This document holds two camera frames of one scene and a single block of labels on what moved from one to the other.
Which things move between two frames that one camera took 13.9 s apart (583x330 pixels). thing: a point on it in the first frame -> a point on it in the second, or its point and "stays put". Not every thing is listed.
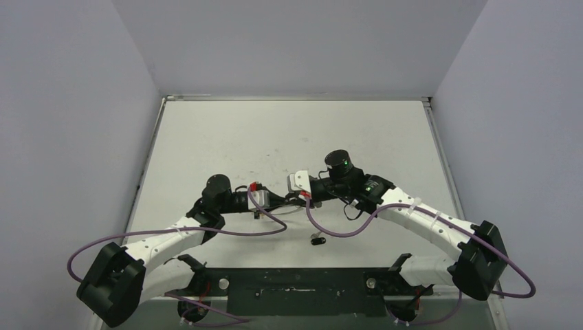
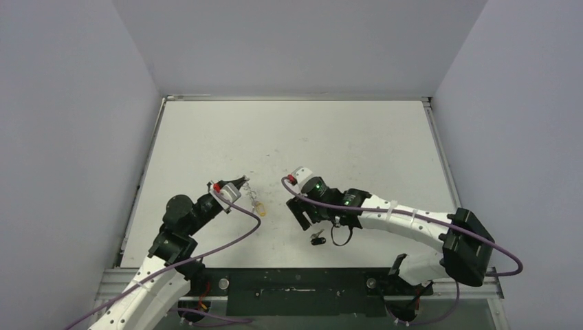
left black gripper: (276, 201) -> (238, 183)
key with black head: (316, 240) stays put
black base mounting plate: (302, 292) stays put
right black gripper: (311, 191) -> (298, 211)
